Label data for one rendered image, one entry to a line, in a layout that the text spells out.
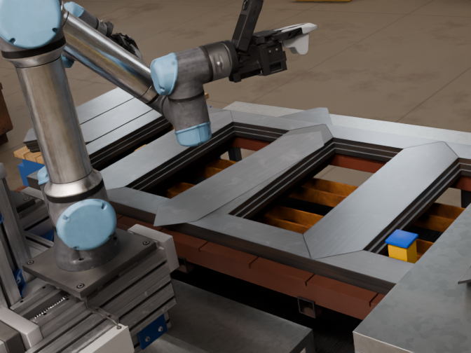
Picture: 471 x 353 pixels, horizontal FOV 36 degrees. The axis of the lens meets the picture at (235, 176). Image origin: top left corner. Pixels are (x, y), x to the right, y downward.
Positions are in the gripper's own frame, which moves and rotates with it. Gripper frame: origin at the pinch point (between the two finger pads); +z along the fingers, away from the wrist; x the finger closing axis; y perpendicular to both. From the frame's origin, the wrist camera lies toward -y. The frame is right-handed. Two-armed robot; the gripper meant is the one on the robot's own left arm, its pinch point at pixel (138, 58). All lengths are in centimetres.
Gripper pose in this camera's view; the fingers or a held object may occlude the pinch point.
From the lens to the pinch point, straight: 256.6
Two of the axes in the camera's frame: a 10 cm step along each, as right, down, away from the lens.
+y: 4.0, 6.9, -6.0
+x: 7.2, -6.4, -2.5
